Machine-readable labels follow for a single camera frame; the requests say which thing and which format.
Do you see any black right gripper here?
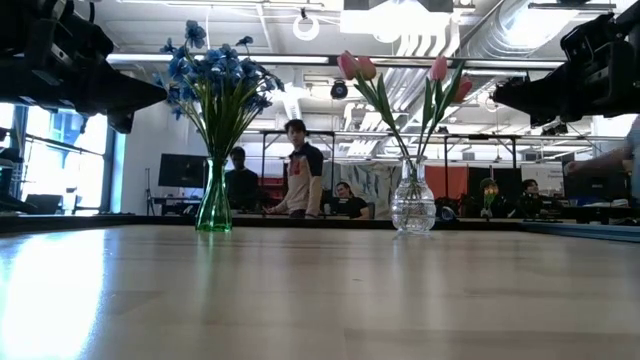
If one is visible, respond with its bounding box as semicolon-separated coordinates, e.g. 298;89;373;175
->
494;42;640;129

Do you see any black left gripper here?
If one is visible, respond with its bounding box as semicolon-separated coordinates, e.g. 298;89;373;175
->
19;12;169;135

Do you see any green glass vase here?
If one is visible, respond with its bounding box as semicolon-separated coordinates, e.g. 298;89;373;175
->
194;157;234;233

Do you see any clear glass vase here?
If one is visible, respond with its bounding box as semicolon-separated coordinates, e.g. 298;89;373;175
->
390;155;438;235

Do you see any white poster board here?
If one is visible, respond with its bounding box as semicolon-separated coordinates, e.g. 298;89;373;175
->
520;163;564;196

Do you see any black computer monitor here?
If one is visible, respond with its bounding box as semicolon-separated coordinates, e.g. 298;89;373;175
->
562;159;629;199
158;153;209;189

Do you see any large bright window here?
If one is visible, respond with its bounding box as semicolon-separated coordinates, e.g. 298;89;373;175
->
0;102;117;214

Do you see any black tripod stand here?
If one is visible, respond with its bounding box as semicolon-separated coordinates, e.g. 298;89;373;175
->
143;167;154;216

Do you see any person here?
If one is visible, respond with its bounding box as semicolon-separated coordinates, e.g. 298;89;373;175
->
223;146;262;215
514;178;551;217
574;114;640;201
263;118;325;220
478;177;502;220
333;181;371;220

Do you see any orange partition panel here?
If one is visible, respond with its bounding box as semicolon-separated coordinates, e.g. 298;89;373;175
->
427;165;469;200

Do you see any black case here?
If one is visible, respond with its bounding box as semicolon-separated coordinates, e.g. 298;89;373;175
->
24;193;65;216

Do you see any white ceiling pipe bundle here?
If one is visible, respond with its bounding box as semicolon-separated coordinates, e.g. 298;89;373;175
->
372;19;461;114

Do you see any red cabinet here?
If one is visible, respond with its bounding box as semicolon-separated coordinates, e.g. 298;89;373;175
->
259;177;286;201

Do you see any white ceiling air unit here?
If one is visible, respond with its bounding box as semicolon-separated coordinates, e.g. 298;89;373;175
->
341;0;454;36

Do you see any grey patterned curtain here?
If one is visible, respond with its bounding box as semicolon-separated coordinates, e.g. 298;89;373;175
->
322;162;407;204

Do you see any long ceiling light strip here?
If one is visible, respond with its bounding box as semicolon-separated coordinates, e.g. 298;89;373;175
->
107;52;566;70

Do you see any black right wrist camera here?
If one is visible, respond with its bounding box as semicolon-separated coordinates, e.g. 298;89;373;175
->
560;13;617;61

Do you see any silver ventilation duct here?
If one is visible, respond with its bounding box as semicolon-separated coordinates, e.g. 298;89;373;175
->
442;0;534;106

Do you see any white hanging ring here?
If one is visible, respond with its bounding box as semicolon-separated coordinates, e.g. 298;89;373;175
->
292;14;321;42

